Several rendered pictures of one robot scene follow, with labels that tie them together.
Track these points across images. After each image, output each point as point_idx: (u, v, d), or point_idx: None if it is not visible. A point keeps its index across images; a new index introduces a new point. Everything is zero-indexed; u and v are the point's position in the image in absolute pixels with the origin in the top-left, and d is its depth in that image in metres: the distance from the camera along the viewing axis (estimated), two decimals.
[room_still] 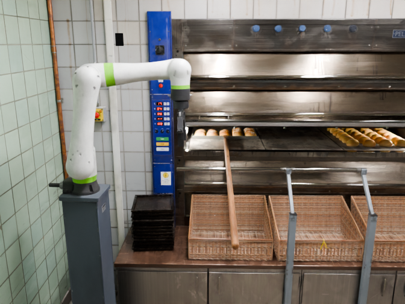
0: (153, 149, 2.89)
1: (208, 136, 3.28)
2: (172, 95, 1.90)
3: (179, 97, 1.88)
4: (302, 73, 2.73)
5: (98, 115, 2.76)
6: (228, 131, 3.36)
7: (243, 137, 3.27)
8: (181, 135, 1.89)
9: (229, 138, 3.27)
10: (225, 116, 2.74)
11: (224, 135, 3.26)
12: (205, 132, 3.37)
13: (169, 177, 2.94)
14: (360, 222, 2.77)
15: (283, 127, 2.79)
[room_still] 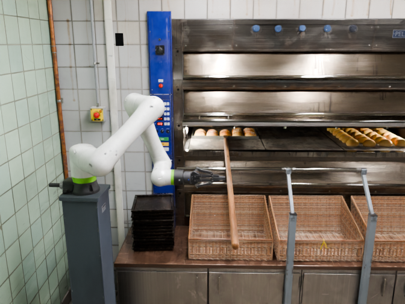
0: None
1: (208, 136, 3.28)
2: None
3: None
4: (302, 73, 2.73)
5: (98, 115, 2.76)
6: (228, 131, 3.36)
7: (243, 137, 3.27)
8: (215, 181, 2.32)
9: (229, 138, 3.27)
10: (225, 116, 2.74)
11: (224, 135, 3.26)
12: (205, 132, 3.37)
13: None
14: (360, 222, 2.77)
15: (283, 127, 2.79)
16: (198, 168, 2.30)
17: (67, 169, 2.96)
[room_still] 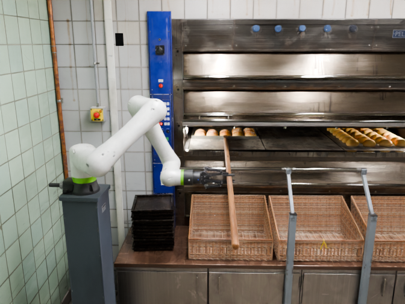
0: (153, 149, 2.89)
1: (208, 136, 3.28)
2: None
3: None
4: (302, 73, 2.73)
5: (98, 115, 2.76)
6: (228, 131, 3.36)
7: (243, 137, 3.27)
8: (224, 183, 2.32)
9: (229, 138, 3.27)
10: (225, 116, 2.74)
11: (224, 135, 3.26)
12: (205, 132, 3.37)
13: None
14: (360, 222, 2.77)
15: (283, 127, 2.79)
16: (207, 167, 2.30)
17: (67, 169, 2.96)
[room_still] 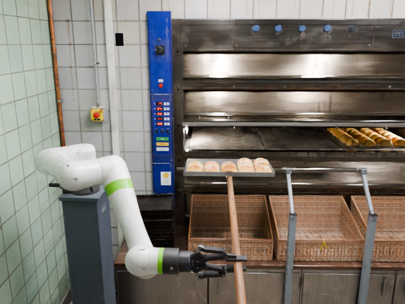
0: (153, 149, 2.89)
1: (205, 172, 2.38)
2: None
3: None
4: (302, 73, 2.73)
5: (98, 115, 2.76)
6: (233, 164, 2.47)
7: (253, 174, 2.38)
8: (229, 271, 1.42)
9: (234, 175, 2.38)
10: (225, 116, 2.74)
11: (227, 171, 2.37)
12: (201, 166, 2.48)
13: (169, 177, 2.94)
14: (360, 222, 2.77)
15: (283, 127, 2.79)
16: (202, 247, 1.40)
17: None
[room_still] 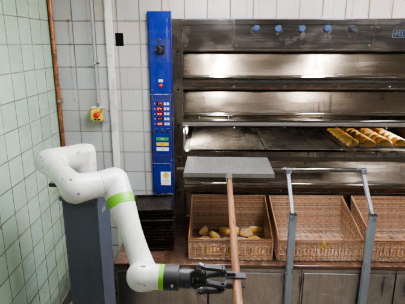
0: (153, 149, 2.89)
1: (205, 174, 2.40)
2: None
3: None
4: (302, 73, 2.73)
5: (98, 115, 2.76)
6: (228, 234, 2.90)
7: (253, 175, 2.39)
8: (228, 288, 1.45)
9: (234, 176, 2.40)
10: (225, 116, 2.74)
11: (227, 172, 2.38)
12: (209, 238, 2.79)
13: (169, 177, 2.94)
14: (360, 222, 2.77)
15: (283, 127, 2.79)
16: (202, 265, 1.43)
17: None
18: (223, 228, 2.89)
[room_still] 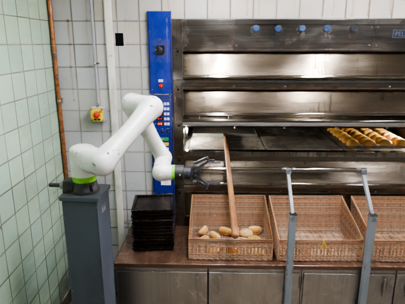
0: None
1: (208, 134, 3.36)
2: None
3: None
4: (302, 73, 2.73)
5: (98, 115, 2.76)
6: (228, 234, 2.90)
7: (242, 134, 3.35)
8: (210, 186, 2.40)
9: (228, 136, 3.35)
10: (225, 116, 2.74)
11: (223, 133, 3.34)
12: (209, 238, 2.79)
13: None
14: (360, 222, 2.77)
15: (283, 127, 2.79)
16: (194, 161, 2.36)
17: (67, 169, 2.96)
18: (223, 228, 2.89)
